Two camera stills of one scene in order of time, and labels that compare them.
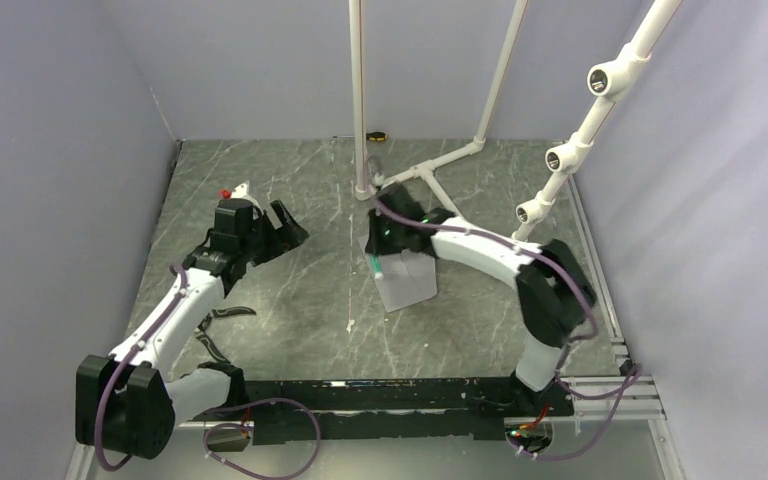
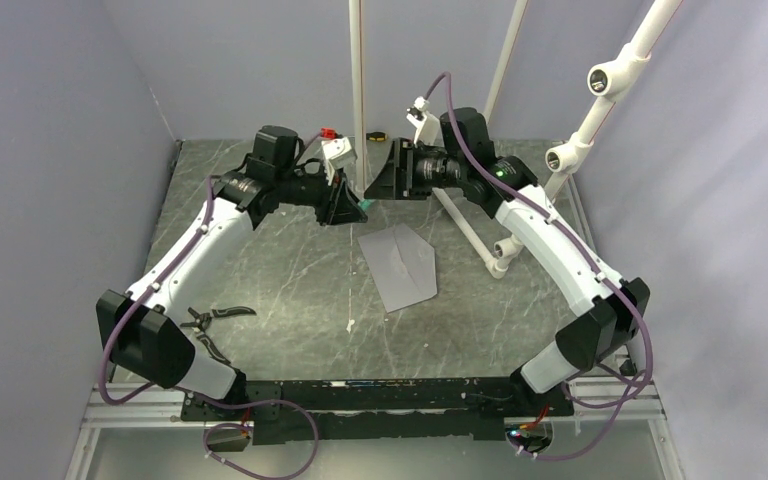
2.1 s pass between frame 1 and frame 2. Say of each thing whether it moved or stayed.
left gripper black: moved
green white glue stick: moved
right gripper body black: moved
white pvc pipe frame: stayed
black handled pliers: stayed
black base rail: stayed
